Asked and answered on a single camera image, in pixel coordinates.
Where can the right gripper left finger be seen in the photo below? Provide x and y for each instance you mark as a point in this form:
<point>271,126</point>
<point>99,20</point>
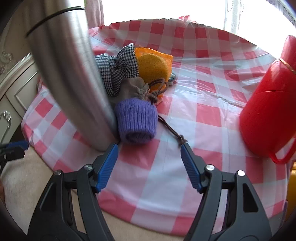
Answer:
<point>53,217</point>

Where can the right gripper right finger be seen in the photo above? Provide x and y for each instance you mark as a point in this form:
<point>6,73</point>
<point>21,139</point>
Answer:
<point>245,217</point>

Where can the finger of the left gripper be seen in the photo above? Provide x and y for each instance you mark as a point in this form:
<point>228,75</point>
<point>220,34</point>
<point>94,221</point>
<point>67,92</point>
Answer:
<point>14,150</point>

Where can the purple knitted cup sleeve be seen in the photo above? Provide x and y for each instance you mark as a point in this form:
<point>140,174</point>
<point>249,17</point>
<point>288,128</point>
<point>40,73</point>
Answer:
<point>137,120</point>

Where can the white carved cabinet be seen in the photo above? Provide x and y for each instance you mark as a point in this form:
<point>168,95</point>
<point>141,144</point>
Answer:
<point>19,77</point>

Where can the red white checkered tablecloth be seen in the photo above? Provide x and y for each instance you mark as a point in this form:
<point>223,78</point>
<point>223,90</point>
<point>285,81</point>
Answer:
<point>217,72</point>

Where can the red plastic thermos jug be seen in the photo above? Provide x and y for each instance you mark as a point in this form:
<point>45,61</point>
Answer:
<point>267,122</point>

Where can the silver steel thermos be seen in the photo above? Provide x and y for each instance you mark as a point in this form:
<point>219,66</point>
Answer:
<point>57,33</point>

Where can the orange felt cloth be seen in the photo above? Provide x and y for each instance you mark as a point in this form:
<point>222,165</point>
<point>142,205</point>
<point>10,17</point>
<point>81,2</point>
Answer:
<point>158,87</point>

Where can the grey blue small sock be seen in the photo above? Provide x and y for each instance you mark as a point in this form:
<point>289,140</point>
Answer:
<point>172,79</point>

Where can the orange round sponge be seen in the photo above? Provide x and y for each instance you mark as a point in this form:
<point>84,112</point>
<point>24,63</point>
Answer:
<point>152,67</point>

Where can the pink curtain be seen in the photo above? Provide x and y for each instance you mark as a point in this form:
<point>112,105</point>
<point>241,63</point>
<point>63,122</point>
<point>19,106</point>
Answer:
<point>94,13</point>

